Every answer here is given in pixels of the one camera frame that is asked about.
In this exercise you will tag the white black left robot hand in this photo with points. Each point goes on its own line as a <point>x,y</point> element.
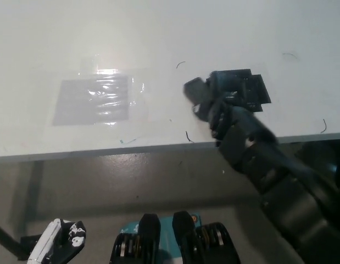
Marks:
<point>49,242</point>

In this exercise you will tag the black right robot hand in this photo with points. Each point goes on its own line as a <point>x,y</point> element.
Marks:
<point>235,129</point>

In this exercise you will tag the dark grey whiteboard eraser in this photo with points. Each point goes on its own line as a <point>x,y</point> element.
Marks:
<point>194,89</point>

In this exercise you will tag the black robot torso teal top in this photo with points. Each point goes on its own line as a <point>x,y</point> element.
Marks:
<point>149,242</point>

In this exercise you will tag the black floor foot plate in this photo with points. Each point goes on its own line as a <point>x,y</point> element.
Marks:
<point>25,246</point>

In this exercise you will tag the black diagonal table brace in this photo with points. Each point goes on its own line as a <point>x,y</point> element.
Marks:
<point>6,237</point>

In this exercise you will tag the black tape patch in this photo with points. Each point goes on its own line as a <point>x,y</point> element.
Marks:
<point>264,93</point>

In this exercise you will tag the dark table leg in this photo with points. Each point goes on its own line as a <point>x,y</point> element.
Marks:
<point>323,154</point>

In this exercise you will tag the clear taped plastic sheet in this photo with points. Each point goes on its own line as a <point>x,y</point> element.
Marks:
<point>73,110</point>

